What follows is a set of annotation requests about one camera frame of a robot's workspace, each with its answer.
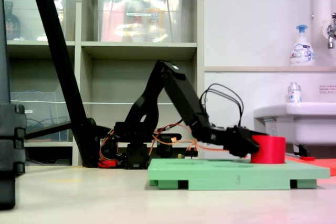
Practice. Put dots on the clear plastic bin with bottles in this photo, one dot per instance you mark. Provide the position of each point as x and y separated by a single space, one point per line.
29 24

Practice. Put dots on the black table clamp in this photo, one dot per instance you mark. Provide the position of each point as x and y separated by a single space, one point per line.
166 148

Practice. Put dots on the black tripod leg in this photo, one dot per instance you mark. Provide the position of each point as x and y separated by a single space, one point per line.
56 40

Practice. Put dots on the notched black stack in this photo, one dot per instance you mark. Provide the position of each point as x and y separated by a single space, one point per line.
10 134

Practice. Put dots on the white blue soap pump bottle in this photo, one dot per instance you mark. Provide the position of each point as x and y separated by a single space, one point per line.
302 51

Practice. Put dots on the beige shelf unit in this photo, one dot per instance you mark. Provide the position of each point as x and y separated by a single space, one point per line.
118 51

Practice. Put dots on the orange bottle with pink cap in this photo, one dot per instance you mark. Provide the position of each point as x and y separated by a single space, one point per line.
156 19

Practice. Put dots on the white sink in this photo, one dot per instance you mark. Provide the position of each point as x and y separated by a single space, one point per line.
309 127

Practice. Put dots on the dark grey upright post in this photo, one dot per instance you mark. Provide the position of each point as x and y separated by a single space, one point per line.
4 51

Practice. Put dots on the red cylinder block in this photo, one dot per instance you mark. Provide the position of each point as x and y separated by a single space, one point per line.
270 150

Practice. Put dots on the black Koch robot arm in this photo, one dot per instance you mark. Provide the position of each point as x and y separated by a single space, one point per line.
183 95

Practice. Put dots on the small clear silver-capped bottle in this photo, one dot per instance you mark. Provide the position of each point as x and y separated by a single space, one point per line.
294 94

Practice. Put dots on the small circuit board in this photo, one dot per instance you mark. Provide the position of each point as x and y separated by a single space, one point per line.
190 155

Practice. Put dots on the metal faucet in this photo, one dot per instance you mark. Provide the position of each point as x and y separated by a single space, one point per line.
331 31

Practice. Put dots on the small red block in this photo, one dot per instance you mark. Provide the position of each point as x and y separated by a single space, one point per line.
307 158

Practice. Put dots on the large clear plastic bin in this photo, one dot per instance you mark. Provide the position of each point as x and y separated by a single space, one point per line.
118 24

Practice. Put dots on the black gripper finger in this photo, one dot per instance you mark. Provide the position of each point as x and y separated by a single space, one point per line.
246 145
256 133

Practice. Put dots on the green shape-hole board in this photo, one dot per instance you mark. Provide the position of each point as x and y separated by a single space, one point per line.
210 176

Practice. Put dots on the red-print wall sign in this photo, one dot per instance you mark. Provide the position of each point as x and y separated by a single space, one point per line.
327 89

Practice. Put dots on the black sink bracket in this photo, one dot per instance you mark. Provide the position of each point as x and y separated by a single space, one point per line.
302 150

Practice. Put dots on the dark round bottle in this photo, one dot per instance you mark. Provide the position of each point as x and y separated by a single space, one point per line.
11 24

